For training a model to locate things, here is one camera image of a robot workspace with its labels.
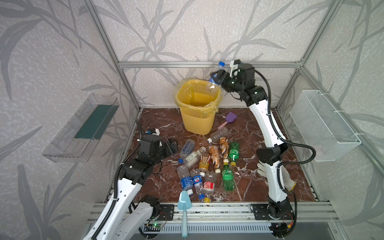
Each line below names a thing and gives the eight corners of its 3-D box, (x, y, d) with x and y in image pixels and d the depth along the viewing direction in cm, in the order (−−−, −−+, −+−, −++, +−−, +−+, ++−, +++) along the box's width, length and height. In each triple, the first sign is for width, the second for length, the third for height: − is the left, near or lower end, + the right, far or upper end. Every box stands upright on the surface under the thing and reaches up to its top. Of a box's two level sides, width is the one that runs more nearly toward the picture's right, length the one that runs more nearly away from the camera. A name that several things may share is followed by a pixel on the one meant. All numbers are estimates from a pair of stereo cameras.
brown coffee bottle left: (209, 173, 87) (210, 170, 84) (209, 148, 97) (209, 145, 94) (220, 173, 87) (220, 170, 84) (218, 148, 97) (218, 145, 94)
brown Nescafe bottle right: (220, 158, 94) (221, 155, 90) (219, 140, 102) (219, 137, 99) (229, 158, 94) (230, 155, 90) (227, 140, 102) (227, 137, 99)
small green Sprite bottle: (228, 166, 92) (229, 162, 88) (229, 144, 102) (230, 140, 97) (237, 167, 91) (239, 164, 87) (237, 145, 101) (239, 141, 97)
